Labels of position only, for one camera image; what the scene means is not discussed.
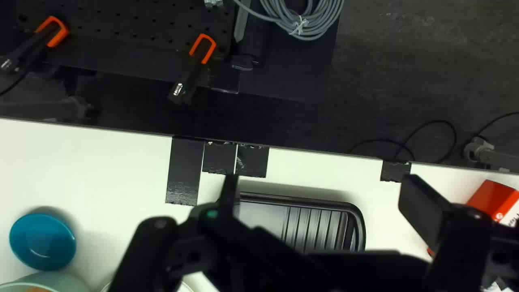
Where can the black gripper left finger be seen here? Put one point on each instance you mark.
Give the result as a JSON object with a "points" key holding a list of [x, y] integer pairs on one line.
{"points": [[146, 259]]}

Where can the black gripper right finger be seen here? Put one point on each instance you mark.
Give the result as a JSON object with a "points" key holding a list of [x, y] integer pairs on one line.
{"points": [[459, 243]]}

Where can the pale green bowl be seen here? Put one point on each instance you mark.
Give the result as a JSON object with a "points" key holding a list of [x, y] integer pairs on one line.
{"points": [[48, 282]]}

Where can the red flat box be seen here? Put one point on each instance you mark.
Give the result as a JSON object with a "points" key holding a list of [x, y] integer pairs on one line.
{"points": [[494, 201]]}

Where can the small black tape patch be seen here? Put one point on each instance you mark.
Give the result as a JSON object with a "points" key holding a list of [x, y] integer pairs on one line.
{"points": [[394, 170]]}

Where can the long black tape strip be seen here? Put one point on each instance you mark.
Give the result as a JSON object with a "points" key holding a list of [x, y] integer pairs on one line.
{"points": [[185, 170]]}

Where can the black slatted tray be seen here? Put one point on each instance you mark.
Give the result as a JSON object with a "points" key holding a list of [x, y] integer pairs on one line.
{"points": [[324, 227]]}

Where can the wide black tape patch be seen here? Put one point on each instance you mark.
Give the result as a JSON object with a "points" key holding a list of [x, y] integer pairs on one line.
{"points": [[248, 159]]}

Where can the orange black bar clamp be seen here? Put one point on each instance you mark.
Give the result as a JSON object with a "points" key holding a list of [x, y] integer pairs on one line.
{"points": [[198, 53], [48, 30]]}

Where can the black perforated board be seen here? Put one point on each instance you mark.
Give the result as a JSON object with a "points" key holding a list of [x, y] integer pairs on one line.
{"points": [[123, 32]]}

